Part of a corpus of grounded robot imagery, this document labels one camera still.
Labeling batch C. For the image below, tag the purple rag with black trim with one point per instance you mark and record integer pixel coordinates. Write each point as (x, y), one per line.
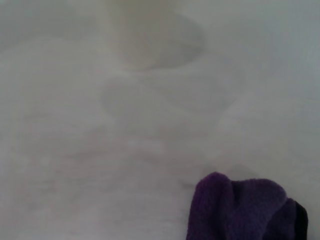
(240, 212)

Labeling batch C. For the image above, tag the white paper cup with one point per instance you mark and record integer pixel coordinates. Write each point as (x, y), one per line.
(130, 30)

